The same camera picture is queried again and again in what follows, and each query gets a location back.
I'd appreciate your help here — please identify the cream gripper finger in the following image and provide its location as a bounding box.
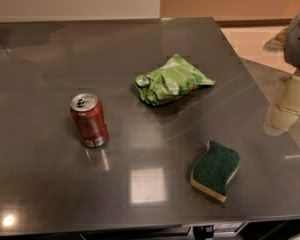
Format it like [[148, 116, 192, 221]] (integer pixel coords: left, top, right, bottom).
[[266, 105, 299, 130], [282, 69, 300, 114]]

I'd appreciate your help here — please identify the green and yellow sponge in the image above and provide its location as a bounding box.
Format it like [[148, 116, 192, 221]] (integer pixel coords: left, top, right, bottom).
[[190, 141, 240, 203]]

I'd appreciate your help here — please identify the green crumpled chip bag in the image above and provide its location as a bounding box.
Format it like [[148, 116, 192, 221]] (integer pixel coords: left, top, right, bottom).
[[134, 54, 215, 106]]

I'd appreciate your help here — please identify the dark grey table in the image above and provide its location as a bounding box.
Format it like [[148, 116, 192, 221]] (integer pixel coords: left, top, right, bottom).
[[0, 18, 300, 238]]

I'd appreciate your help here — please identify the red soda can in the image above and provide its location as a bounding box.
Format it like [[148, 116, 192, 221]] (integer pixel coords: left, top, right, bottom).
[[70, 93, 109, 148]]

